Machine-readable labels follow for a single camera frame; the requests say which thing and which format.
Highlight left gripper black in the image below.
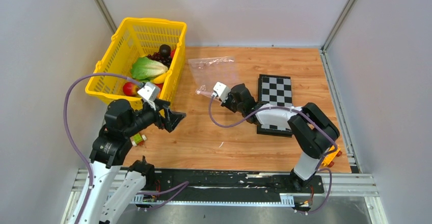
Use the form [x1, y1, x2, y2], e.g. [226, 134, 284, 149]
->
[124, 97, 186, 136]

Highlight clear zip top bag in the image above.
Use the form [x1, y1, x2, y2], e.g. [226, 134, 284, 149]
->
[188, 57, 241, 97]

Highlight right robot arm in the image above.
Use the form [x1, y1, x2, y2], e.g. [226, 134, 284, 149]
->
[212, 82, 340, 192]

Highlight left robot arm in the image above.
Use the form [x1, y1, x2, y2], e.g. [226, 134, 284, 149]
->
[69, 99, 186, 223]

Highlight red pepper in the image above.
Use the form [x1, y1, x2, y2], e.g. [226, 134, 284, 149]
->
[155, 83, 164, 91]

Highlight black white checkerboard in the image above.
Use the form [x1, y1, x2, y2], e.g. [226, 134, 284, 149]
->
[256, 74, 292, 137]

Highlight red green toy car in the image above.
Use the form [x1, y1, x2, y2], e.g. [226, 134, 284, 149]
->
[130, 133, 147, 147]

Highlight yellow banana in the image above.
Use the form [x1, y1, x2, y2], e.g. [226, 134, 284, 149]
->
[150, 71, 170, 84]

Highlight red yellow apple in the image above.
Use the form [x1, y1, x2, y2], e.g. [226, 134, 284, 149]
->
[122, 82, 140, 97]

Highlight green lettuce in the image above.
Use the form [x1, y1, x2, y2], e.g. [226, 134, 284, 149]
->
[130, 57, 168, 80]

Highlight dark red grapes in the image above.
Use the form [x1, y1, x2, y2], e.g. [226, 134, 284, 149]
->
[146, 52, 172, 68]

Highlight red strawberry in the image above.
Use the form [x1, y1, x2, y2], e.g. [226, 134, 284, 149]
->
[170, 49, 176, 58]

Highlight dark avocado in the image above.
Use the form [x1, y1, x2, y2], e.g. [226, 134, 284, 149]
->
[158, 44, 172, 58]

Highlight orange yellow toy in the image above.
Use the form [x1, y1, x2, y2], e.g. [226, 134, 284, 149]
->
[321, 146, 342, 168]

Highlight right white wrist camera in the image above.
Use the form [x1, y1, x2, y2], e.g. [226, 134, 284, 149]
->
[212, 81, 231, 103]

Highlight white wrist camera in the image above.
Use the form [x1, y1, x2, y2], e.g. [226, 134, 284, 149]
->
[138, 82, 161, 110]
[212, 81, 231, 103]

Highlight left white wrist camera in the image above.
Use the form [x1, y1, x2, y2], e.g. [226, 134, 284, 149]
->
[138, 82, 161, 110]

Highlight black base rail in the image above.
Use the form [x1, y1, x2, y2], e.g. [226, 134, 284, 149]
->
[140, 169, 325, 204]

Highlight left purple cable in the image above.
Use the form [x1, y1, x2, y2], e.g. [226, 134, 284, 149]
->
[63, 73, 144, 224]

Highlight aluminium frame base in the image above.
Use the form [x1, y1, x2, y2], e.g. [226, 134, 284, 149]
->
[61, 168, 389, 224]

